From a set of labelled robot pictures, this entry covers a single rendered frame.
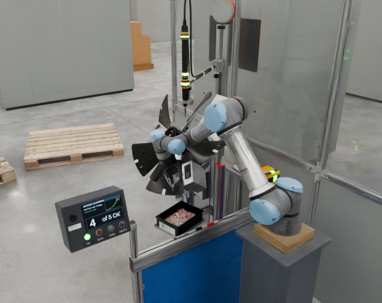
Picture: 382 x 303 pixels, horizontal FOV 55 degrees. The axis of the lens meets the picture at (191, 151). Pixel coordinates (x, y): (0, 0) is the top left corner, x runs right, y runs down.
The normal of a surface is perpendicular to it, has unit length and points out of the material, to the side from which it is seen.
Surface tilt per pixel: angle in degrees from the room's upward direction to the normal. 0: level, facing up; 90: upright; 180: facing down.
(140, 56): 90
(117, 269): 0
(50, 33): 90
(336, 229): 90
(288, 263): 0
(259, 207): 96
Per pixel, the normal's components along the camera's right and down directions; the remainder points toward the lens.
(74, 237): 0.54, 0.09
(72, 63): 0.57, 0.33
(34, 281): 0.00, -0.91
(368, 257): -0.83, 0.23
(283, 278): -0.14, 0.40
